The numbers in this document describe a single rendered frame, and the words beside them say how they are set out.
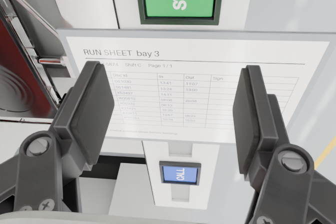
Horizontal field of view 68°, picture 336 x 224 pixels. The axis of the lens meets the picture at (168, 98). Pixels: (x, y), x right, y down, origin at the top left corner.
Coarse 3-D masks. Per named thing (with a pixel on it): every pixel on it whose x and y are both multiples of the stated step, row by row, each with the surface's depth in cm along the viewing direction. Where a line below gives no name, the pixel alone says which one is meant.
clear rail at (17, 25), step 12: (0, 0) 24; (12, 12) 26; (12, 24) 26; (24, 36) 28; (24, 48) 29; (36, 60) 30; (36, 72) 31; (48, 72) 32; (48, 84) 33; (60, 96) 36
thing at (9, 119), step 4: (0, 116) 40; (4, 116) 40; (0, 120) 40; (4, 120) 40; (8, 120) 40; (12, 120) 40; (16, 120) 40; (20, 120) 39; (24, 120) 39; (28, 120) 39; (32, 120) 39; (36, 120) 39; (40, 120) 39; (44, 120) 39; (48, 120) 39; (48, 124) 40
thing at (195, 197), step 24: (120, 0) 17; (240, 0) 17; (120, 24) 19; (144, 24) 19; (240, 24) 18; (144, 144) 31; (168, 144) 31; (192, 144) 30; (168, 192) 40; (192, 192) 40
